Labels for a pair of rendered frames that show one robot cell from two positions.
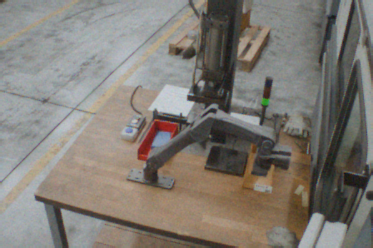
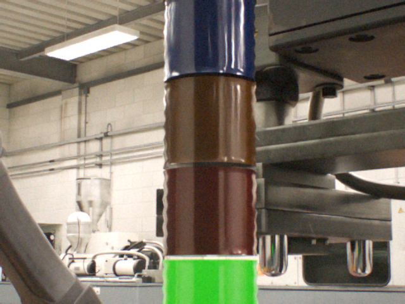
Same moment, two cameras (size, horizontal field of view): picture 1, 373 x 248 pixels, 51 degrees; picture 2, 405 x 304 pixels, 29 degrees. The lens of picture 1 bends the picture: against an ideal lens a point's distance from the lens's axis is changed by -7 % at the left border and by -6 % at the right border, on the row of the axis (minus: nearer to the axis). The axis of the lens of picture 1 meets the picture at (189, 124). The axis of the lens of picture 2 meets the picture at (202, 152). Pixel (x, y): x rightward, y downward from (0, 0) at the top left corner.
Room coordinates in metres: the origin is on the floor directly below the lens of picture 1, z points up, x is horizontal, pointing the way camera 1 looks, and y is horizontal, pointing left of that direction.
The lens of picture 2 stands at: (1.90, -0.64, 1.08)
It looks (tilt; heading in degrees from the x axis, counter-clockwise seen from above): 9 degrees up; 118
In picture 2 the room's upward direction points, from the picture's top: straight up
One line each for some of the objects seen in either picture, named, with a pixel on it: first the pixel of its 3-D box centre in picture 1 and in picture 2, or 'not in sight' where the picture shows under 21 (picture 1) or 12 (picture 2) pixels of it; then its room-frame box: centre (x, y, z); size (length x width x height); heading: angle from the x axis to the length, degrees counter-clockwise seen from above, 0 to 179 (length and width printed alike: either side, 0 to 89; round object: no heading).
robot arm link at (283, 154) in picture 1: (276, 148); not in sight; (1.23, -0.33, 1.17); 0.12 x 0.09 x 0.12; 80
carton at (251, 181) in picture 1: (261, 166); not in sight; (1.41, -0.33, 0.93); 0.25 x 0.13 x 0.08; 168
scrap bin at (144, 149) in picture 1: (158, 141); not in sight; (1.55, 0.14, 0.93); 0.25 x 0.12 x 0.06; 168
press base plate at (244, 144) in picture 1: (215, 129); not in sight; (1.74, -0.13, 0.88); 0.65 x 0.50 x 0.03; 78
